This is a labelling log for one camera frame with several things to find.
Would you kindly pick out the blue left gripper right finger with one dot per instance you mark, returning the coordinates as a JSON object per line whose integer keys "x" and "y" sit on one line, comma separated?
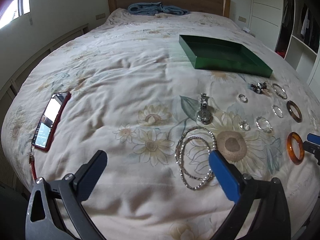
{"x": 272, "y": 218}

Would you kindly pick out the amber orange bangle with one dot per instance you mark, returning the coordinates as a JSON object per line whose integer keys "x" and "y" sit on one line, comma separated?
{"x": 295, "y": 148}

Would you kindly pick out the wall socket plate left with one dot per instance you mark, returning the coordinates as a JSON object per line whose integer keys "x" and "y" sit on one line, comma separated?
{"x": 100, "y": 16}

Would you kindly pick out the hanging dark clothes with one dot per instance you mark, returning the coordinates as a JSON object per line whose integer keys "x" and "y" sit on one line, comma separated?
{"x": 310, "y": 30}

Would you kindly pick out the window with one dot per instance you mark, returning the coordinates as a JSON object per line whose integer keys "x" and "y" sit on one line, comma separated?
{"x": 17, "y": 2}

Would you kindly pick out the wall socket plate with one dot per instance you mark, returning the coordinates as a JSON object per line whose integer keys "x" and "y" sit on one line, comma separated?
{"x": 100, "y": 16}
{"x": 242, "y": 19}

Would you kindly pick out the white wardrobe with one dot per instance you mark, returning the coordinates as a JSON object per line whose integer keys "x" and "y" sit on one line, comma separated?
{"x": 277, "y": 24}

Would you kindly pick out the silver wristwatch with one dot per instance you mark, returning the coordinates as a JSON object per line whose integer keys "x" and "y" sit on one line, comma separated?
{"x": 203, "y": 115}

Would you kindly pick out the wall socket plate right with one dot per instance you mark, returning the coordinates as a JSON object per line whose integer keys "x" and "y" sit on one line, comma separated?
{"x": 242, "y": 19}

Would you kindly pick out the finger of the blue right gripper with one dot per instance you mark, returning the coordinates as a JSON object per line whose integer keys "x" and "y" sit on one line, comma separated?
{"x": 313, "y": 138}

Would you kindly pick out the red bag in wardrobe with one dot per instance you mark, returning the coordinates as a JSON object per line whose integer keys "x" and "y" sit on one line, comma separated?
{"x": 281, "y": 53}

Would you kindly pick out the dark beaded charm cluster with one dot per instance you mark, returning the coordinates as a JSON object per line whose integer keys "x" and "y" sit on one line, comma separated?
{"x": 259, "y": 87}

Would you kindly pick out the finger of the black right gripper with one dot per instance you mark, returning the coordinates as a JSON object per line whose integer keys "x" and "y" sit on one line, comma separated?
{"x": 313, "y": 149}

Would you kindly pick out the smartphone in red case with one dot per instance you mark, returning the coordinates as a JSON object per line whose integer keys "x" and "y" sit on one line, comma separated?
{"x": 46, "y": 127}

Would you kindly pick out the dark brown bangle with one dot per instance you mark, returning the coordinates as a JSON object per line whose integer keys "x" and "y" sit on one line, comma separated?
{"x": 294, "y": 111}

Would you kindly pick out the green rectangular tray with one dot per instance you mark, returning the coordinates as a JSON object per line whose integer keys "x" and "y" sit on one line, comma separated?
{"x": 208, "y": 53}

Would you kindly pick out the blue folded towel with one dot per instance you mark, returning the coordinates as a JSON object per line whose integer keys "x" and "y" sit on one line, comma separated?
{"x": 151, "y": 9}

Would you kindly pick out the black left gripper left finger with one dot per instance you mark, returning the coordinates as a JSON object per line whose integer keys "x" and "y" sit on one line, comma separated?
{"x": 44, "y": 220}

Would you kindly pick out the thin silver bangle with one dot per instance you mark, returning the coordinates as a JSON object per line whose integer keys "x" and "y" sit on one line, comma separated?
{"x": 280, "y": 91}

